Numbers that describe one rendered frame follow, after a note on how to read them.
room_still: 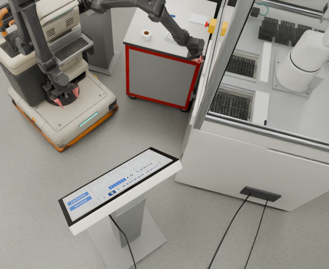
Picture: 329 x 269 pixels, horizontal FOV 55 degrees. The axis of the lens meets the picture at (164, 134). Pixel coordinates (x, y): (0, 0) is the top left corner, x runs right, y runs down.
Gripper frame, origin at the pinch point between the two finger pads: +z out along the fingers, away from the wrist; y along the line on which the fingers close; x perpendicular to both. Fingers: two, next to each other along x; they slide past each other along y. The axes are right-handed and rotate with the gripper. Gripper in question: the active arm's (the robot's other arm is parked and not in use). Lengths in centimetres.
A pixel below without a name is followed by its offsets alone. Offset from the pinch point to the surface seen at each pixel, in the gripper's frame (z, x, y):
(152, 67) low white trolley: 9, 14, -48
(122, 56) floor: 31, 61, -113
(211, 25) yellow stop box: 0.8, 32.6, 1.3
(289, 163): 41, -52, 48
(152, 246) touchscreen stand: 68, -106, -49
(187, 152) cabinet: 25, -52, -10
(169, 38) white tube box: -5.3, 23.1, -26.8
